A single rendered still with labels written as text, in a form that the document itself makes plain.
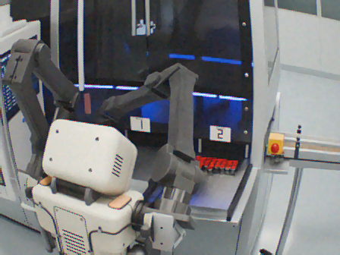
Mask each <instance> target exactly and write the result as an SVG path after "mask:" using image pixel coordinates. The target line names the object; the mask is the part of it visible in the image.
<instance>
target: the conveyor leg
mask: <svg viewBox="0 0 340 255"><path fill-rule="evenodd" d="M304 169H305V168H303V167H302V168H300V167H296V168H295V173H294V178H293V184H292V189H291V194H290V198H289V203H288V208H287V212H286V215H285V221H284V223H283V227H282V231H281V236H280V239H279V244H278V246H277V249H276V252H275V255H282V253H283V250H284V248H285V244H286V241H287V237H288V233H289V230H290V227H291V222H292V219H293V217H294V211H295V208H296V205H297V200H298V195H299V192H300V186H301V180H302V177H303V173H304Z"/></svg>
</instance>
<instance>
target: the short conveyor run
mask: <svg viewBox="0 0 340 255"><path fill-rule="evenodd" d="M297 127H298V130H297V133H296V134H293V133H288V132H283V131H278V132H283V133H285V136H286V137H285V142H284V147H283V151H284V159H290V160H291V161H290V166H292V167H300V168H302V167H303V168H316V169H326V170H336V171H340V139H334V138H330V137H328V138H326V137H319V136H310V135H306V134H302V133H301V130H300V129H301V125H298V126H297ZM293 137H295V138H293ZM301 138H303V139H301ZM306 139H308V140H306ZM318 140H319V141H318ZM326 141H327V142H326ZM329 142H331V143H329ZM267 151H268V145H267V146H266V155H265V160H266V157H267V158H268V157H270V156H271V153H268V152H267ZM283 151H282V152H283ZM265 160H264V162H265Z"/></svg>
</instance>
